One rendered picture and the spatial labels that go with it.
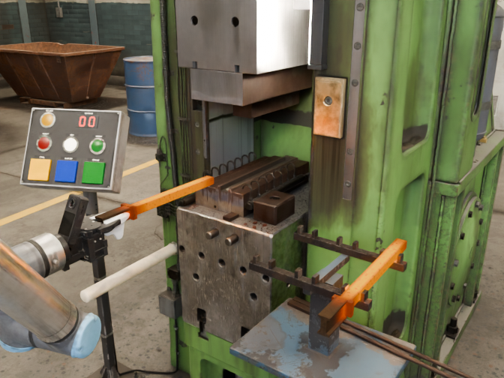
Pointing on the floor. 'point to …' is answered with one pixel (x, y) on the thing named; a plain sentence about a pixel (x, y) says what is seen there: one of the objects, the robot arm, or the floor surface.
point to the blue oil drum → (140, 95)
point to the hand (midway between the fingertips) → (122, 211)
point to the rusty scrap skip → (58, 72)
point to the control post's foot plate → (115, 373)
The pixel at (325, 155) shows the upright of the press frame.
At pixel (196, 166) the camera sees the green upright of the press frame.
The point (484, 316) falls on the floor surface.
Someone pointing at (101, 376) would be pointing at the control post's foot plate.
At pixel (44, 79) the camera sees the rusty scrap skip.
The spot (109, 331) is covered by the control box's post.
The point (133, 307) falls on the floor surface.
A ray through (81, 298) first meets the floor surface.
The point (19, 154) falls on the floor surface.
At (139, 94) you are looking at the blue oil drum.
